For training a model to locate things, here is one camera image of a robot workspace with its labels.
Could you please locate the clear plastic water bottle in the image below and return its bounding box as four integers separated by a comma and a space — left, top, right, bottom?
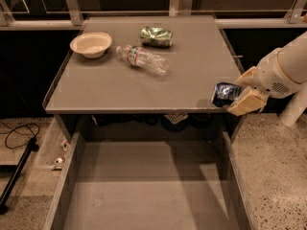
116, 45, 170, 77

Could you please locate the metal window railing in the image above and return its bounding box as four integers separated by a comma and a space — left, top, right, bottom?
0, 0, 307, 30

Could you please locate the white paper bowl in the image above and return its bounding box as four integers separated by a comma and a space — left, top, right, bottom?
70, 33, 112, 58

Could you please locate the blue pepsi can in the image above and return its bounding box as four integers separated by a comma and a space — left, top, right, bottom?
211, 82, 244, 107

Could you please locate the grey cabinet with top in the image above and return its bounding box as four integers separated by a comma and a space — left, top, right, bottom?
43, 15, 244, 138

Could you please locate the open grey top drawer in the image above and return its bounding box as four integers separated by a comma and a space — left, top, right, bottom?
43, 132, 256, 230

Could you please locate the white cylindrical robot post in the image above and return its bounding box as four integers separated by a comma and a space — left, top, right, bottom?
279, 84, 307, 127

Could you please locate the black stand leg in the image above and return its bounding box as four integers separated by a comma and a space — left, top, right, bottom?
0, 137, 39, 215

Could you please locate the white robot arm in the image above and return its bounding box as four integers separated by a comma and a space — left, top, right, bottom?
227, 33, 307, 116

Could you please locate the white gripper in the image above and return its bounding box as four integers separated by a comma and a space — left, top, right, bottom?
227, 47, 304, 116

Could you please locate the black cable on floor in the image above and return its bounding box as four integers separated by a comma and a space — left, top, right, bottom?
0, 121, 41, 150

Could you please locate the crushed green soda can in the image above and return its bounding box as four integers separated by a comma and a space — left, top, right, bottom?
140, 27, 173, 47

